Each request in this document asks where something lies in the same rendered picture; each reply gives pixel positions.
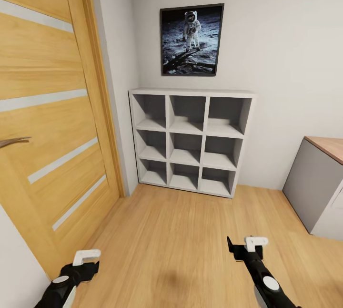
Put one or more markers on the painting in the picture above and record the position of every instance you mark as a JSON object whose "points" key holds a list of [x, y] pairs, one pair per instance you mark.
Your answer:
{"points": [[190, 39]]}

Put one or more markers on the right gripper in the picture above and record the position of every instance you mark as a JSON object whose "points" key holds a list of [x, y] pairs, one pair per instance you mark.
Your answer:
{"points": [[241, 253]]}

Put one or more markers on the desk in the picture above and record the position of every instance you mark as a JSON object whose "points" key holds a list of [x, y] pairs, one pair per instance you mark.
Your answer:
{"points": [[315, 186]]}

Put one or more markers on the bookcase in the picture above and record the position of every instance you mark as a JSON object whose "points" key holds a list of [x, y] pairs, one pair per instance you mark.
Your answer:
{"points": [[178, 180]]}

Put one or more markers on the door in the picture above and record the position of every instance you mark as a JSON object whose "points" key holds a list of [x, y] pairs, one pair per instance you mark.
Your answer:
{"points": [[60, 169]]}

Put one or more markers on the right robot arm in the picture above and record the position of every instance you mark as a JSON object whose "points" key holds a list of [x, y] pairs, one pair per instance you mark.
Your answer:
{"points": [[267, 290]]}

